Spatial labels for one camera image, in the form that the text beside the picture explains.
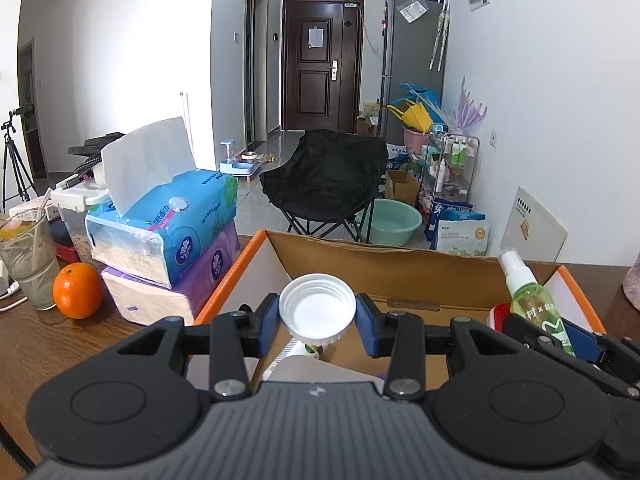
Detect brown cardboard carton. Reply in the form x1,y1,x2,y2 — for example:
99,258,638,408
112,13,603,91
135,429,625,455
384,170,421,207

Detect white cable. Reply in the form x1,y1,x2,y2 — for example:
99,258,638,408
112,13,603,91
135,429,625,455
0,280,28,313

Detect green spray bottle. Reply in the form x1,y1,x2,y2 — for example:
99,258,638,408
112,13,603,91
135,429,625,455
498,248,578,358

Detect metal wire rack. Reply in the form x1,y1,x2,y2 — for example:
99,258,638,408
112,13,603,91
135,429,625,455
420,132,481,226

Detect white blue bag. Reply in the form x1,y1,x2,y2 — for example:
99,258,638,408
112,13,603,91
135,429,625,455
425,202,493,256

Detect black camera tripod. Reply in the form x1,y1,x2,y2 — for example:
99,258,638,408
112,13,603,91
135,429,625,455
0,107,36,211

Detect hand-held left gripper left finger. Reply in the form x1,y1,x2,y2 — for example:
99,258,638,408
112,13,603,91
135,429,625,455
116,292,281,401

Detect pink plastic bucket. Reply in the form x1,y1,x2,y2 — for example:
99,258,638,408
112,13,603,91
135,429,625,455
402,125,433,155

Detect orange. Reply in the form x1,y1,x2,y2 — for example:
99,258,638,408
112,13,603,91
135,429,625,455
52,262,105,320

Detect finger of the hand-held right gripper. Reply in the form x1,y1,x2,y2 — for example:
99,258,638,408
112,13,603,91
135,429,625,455
502,312,640,402
565,321,640,383

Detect clear glass cup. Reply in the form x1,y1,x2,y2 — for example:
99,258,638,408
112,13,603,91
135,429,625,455
0,208,62,311

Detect pet bowl stand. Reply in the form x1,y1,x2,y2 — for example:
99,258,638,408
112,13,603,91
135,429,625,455
235,151,261,178

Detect red tin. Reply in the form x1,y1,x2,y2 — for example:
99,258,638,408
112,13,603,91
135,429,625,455
54,242,93,264

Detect white cardboard sheet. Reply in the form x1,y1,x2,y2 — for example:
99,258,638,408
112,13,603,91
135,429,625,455
500,186,569,263

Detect yellow plastic stool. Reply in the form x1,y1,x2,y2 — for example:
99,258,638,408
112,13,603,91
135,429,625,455
387,102,433,131

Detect purple tissue pack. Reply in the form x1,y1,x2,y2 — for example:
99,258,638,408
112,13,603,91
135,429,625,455
101,220,241,326

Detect black white appliance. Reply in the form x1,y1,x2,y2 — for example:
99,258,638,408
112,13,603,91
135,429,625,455
67,131,126,181

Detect white straw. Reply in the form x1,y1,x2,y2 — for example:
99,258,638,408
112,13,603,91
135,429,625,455
20,191,53,226

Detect blue white pet water dispenser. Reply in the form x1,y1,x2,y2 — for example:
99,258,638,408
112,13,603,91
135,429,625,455
219,140,240,175

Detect white bottle cap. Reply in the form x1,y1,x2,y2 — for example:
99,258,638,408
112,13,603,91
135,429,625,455
278,273,357,347

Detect dark brown door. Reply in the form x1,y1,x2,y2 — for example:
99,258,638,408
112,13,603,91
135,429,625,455
281,0,363,133

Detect red cardboard box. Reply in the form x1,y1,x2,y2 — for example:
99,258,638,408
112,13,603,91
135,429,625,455
186,230,606,396

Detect purple fairy wings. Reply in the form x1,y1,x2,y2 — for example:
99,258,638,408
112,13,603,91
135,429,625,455
442,77,488,133

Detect clear folded umbrella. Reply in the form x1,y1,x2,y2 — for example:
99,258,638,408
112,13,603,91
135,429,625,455
430,7,442,71
437,0,451,72

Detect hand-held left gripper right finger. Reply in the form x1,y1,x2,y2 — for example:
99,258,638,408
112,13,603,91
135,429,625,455
356,292,523,401

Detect paper sheet on refrigerator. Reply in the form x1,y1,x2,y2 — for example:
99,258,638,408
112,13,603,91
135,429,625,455
396,0,430,23

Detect textured pink vase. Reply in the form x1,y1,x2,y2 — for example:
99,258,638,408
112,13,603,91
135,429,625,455
620,250,640,311

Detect black folding chair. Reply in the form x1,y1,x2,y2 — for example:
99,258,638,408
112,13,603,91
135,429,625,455
259,129,390,245

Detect blue tissue pack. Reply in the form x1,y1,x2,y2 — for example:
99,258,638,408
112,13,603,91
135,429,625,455
85,116,239,289

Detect green plastic basin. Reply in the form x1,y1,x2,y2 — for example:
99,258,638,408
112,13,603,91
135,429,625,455
355,198,423,247

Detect blue plastic stool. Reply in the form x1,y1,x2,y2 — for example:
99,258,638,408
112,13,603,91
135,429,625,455
387,82,443,123

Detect grey refrigerator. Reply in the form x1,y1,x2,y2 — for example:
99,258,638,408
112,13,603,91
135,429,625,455
381,0,448,141

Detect clear food container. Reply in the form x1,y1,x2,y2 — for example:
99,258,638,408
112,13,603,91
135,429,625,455
50,180,108,261

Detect white spray bottle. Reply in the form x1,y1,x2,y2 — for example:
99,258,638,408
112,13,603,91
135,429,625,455
262,337,321,381

